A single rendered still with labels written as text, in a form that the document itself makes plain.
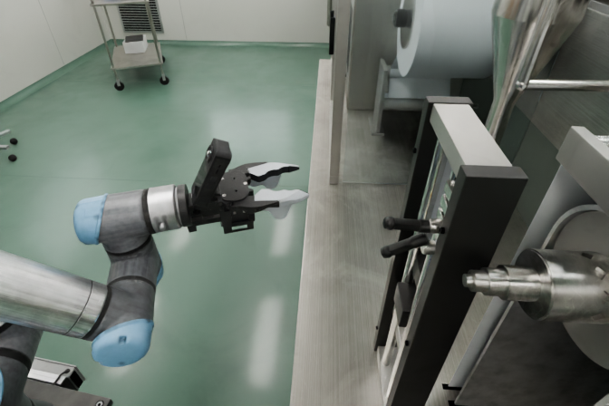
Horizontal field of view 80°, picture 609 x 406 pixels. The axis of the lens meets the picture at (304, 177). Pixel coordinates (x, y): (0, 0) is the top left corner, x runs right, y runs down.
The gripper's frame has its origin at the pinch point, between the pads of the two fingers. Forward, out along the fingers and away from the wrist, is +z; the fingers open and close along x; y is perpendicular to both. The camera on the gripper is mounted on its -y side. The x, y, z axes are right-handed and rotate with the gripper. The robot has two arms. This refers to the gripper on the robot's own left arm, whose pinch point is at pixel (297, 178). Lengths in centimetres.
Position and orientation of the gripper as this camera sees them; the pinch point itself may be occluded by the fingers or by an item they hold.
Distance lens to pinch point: 62.9
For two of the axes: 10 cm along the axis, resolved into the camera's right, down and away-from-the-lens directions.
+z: 9.7, -1.5, 2.0
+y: -0.3, 7.2, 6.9
